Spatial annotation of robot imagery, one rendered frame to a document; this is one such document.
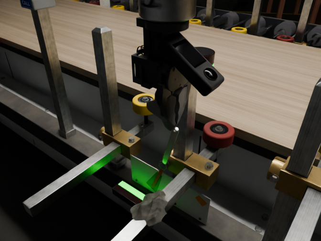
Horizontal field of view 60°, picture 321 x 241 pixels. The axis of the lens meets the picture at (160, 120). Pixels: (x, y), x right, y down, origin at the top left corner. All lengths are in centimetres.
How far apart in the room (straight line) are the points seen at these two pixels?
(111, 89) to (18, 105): 68
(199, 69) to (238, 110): 41
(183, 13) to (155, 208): 37
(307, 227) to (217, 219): 34
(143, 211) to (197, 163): 18
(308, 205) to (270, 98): 47
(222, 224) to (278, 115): 33
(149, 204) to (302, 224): 27
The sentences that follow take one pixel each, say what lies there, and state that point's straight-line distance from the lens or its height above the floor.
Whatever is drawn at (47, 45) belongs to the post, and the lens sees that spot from 93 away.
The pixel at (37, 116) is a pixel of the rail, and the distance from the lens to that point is 125.
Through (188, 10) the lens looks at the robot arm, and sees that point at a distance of 44.
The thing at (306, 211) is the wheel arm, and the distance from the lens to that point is 52.
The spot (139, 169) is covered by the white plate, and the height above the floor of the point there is 76.
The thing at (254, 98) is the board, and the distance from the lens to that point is 91.
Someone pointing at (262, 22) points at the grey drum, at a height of 83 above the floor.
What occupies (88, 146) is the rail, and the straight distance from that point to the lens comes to 102.
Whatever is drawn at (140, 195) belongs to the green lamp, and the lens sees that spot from 83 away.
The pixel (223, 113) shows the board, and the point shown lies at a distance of 81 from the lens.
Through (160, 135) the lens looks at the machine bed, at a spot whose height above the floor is 70.
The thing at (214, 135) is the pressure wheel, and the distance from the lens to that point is 71.
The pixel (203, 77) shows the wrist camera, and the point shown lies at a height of 114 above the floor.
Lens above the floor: 132
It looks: 34 degrees down
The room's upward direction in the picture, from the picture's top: straight up
